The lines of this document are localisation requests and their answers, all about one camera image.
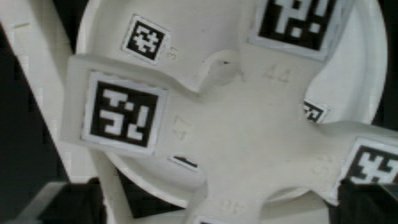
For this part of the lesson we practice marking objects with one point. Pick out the white cross-shaped table base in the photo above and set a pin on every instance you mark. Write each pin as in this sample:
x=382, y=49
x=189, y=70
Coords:
x=237, y=126

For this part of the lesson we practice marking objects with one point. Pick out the white round table top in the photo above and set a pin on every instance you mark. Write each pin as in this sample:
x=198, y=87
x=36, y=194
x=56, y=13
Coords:
x=196, y=40

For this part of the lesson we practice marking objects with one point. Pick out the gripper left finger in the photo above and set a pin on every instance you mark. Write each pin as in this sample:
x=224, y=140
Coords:
x=66, y=204

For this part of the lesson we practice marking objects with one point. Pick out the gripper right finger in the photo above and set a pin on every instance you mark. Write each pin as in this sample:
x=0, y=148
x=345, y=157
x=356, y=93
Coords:
x=368, y=204

